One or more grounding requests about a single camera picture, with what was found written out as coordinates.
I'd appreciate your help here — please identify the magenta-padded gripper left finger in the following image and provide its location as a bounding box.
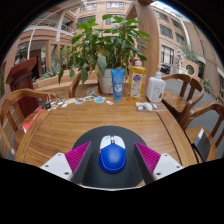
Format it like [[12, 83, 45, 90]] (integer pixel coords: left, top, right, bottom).
[[39, 141, 94, 185]]

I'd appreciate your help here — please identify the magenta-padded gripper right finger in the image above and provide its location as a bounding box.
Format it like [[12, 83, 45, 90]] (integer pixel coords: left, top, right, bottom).
[[133, 141, 184, 185]]

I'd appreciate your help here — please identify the blue and white computer mouse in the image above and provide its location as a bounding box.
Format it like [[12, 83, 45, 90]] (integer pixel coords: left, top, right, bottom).
[[98, 134, 127, 174]]

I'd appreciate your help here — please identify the round black mouse pad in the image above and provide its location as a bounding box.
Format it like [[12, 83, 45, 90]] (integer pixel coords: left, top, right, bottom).
[[71, 125, 148, 190]]

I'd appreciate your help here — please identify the black notebook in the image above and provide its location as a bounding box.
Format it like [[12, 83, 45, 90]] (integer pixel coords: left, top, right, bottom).
[[192, 128, 213, 163]]

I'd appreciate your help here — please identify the wooden armchair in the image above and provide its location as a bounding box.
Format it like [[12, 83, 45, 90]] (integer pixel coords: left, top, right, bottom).
[[0, 88, 59, 159], [161, 73, 206, 126], [68, 71, 101, 98], [181, 100, 224, 163]]

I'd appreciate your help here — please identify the bunch of keys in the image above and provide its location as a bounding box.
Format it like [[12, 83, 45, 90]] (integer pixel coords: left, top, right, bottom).
[[44, 98, 53, 110]]

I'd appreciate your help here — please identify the clear packet with white items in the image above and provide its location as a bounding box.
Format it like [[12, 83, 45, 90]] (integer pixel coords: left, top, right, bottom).
[[134, 101, 166, 113]]

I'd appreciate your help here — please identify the white pump dispenser bottle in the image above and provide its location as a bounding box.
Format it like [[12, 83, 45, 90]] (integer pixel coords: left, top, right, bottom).
[[146, 65, 167, 104]]

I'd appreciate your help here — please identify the small blue sticker card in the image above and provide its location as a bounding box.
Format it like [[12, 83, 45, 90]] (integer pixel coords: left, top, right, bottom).
[[94, 95, 106, 104]]

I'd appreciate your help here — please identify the yellow dish soap bottle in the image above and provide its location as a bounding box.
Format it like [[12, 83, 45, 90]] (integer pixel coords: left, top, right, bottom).
[[127, 58, 148, 103]]

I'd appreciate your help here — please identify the yellow flowering plant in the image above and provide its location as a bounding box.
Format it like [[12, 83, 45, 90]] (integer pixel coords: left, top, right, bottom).
[[203, 78, 213, 94]]

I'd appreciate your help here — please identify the dark red wooden podium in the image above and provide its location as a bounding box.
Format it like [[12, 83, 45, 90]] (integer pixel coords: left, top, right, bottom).
[[5, 56, 39, 118]]

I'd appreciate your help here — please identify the blue squeeze tube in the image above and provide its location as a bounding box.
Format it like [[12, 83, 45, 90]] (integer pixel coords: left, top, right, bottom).
[[110, 68, 126, 102]]

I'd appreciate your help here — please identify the spiky green agave plant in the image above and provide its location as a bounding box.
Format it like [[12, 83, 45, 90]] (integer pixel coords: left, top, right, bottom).
[[43, 61, 63, 79]]

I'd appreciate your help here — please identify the white sculpture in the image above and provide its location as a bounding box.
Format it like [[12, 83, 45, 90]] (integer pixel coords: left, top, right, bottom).
[[175, 49, 188, 69]]

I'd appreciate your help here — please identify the green potted plant white pot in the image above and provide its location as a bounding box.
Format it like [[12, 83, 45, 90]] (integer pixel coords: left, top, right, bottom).
[[57, 13, 151, 95]]

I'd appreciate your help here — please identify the wooden pillar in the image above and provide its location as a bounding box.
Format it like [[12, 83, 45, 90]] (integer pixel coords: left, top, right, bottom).
[[134, 1, 160, 101]]

